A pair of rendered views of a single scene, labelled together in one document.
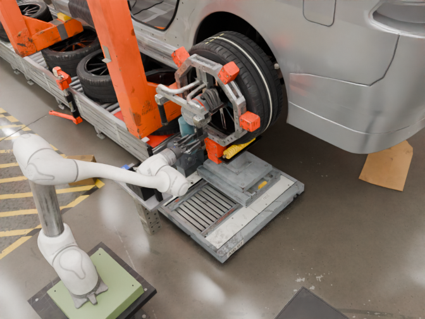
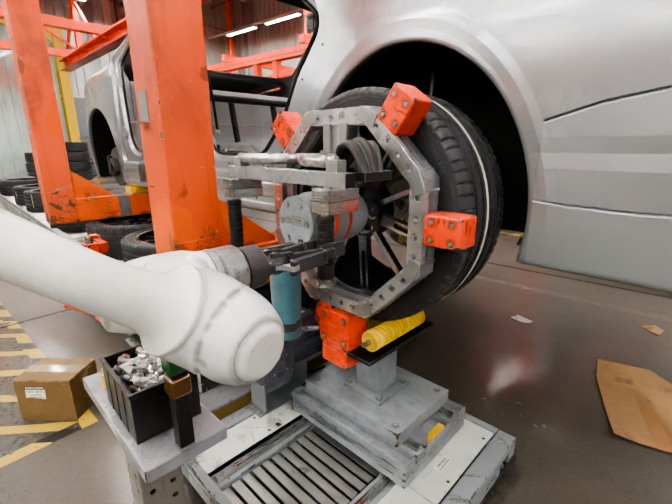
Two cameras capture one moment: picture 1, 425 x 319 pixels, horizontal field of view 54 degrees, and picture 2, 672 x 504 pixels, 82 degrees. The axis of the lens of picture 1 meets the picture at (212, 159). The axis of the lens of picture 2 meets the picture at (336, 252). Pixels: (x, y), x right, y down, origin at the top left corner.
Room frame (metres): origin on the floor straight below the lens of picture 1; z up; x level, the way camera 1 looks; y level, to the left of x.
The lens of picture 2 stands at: (1.03, 0.13, 1.03)
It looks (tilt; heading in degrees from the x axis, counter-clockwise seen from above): 16 degrees down; 352
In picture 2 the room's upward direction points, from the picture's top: straight up
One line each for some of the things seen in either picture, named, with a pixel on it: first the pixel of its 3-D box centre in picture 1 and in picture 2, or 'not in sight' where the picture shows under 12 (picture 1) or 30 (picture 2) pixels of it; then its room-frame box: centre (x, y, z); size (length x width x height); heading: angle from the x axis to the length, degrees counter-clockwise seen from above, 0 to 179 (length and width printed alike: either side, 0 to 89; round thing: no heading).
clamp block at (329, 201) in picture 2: (202, 118); (335, 198); (1.80, 0.02, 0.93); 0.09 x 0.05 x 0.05; 128
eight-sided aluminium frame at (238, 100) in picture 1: (209, 102); (343, 213); (2.06, -0.03, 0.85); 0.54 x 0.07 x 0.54; 38
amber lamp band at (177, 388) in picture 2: not in sight; (177, 383); (1.71, 0.34, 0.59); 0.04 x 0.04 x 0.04; 38
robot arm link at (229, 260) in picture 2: (167, 157); (224, 273); (1.64, 0.23, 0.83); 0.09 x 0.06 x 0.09; 38
